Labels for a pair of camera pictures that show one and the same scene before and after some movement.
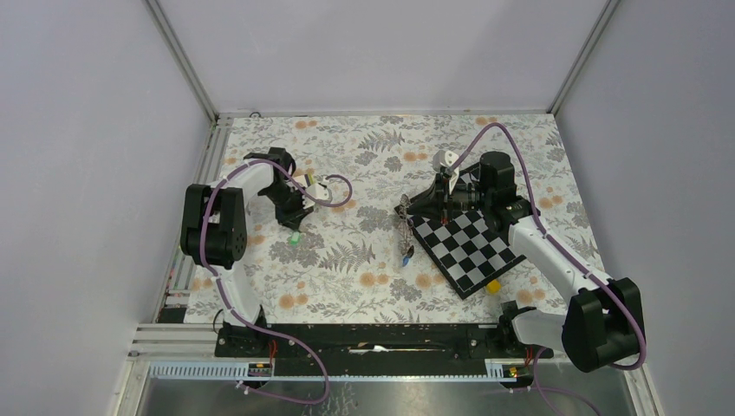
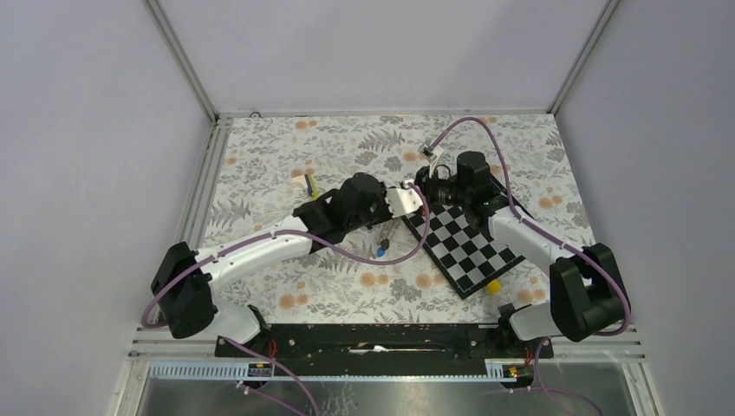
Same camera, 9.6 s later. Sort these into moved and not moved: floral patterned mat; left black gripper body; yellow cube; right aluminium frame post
Moved: left black gripper body
Not moved: right aluminium frame post; yellow cube; floral patterned mat
